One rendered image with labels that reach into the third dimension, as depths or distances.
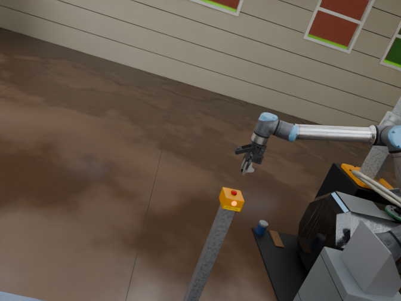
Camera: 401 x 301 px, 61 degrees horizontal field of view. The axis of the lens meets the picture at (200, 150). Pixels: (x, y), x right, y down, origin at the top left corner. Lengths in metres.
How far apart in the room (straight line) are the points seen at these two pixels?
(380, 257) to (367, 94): 7.94
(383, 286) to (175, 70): 7.34
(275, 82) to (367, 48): 2.32
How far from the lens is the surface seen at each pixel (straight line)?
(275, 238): 3.84
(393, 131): 2.00
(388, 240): 2.29
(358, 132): 2.10
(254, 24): 8.71
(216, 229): 2.14
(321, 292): 2.44
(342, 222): 3.25
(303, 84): 9.22
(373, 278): 2.24
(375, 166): 4.32
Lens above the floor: 2.05
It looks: 23 degrees down
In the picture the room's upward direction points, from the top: 19 degrees clockwise
